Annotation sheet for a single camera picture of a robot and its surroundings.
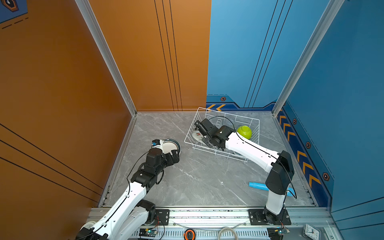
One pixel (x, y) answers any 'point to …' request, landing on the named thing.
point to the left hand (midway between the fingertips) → (173, 151)
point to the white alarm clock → (310, 232)
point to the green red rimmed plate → (169, 145)
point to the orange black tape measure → (189, 234)
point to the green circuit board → (147, 232)
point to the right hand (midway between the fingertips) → (209, 134)
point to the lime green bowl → (245, 131)
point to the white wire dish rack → (219, 118)
